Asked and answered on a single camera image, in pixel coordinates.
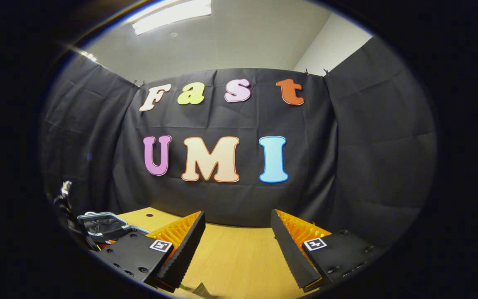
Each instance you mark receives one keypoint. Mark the light blue suitcase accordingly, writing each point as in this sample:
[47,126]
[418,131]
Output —
[102,226]

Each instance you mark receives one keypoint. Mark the black backdrop cloth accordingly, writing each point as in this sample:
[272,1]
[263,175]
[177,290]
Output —
[347,166]

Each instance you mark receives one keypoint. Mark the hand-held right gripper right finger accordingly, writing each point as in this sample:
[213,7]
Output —
[286,249]

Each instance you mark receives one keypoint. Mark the ceiling light panel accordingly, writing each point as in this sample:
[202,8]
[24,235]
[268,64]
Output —
[172,14]

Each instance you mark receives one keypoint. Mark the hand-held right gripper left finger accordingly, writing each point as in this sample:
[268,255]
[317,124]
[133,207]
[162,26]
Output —
[189,245]

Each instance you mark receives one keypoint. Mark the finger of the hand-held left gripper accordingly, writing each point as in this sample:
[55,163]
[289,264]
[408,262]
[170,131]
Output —
[67,216]

